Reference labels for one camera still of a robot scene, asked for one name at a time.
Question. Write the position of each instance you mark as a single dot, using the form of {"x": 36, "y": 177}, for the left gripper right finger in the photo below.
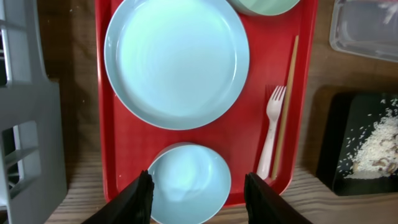
{"x": 265, "y": 206}

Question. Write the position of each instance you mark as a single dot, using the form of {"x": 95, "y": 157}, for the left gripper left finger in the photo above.
{"x": 132, "y": 205}

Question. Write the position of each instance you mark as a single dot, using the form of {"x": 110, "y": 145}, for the white plastic fork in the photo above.
{"x": 273, "y": 110}

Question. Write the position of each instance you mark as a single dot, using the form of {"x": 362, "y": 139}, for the wooden chopstick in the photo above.
{"x": 285, "y": 110}

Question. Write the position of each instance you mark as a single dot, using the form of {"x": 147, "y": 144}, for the small light blue bowl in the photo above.
{"x": 191, "y": 183}

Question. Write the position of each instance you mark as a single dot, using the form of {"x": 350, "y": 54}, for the leftover rice with scraps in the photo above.
{"x": 370, "y": 150}

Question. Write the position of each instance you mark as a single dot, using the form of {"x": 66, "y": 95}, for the large light blue plate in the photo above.
{"x": 176, "y": 64}

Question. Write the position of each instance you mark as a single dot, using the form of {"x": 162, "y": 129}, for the light green bowl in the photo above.
{"x": 263, "y": 7}

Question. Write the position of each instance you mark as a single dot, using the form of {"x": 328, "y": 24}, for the grey dishwasher rack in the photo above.
{"x": 33, "y": 177}

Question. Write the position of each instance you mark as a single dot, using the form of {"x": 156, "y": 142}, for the black plastic tray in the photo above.
{"x": 351, "y": 119}

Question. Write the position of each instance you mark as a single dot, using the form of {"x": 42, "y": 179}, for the clear plastic bin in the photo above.
{"x": 365, "y": 28}

